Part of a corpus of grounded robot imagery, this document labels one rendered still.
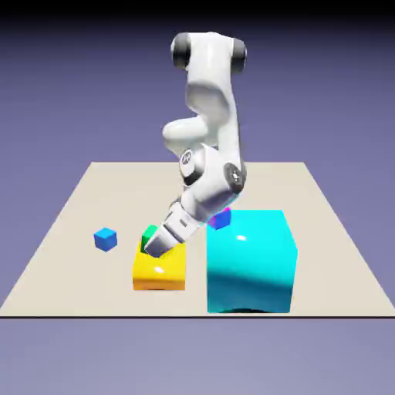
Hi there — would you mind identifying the small blue cube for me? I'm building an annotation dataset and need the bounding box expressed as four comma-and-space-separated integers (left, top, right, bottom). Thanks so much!
93, 227, 118, 252

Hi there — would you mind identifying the large yellow box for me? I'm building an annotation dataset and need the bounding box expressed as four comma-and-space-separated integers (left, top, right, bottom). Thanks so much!
132, 238, 187, 292

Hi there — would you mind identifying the small purple cube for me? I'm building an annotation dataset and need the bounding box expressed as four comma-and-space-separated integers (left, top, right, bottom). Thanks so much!
207, 207, 232, 231

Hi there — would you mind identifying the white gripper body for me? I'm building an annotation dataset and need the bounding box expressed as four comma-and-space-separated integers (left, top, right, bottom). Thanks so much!
143, 227, 181, 258

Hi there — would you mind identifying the small green cube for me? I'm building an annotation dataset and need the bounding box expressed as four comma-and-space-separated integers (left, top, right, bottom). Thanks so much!
140, 225, 159, 254

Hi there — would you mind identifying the large cyan box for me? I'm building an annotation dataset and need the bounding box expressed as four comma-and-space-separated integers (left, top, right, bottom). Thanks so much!
205, 209, 299, 315

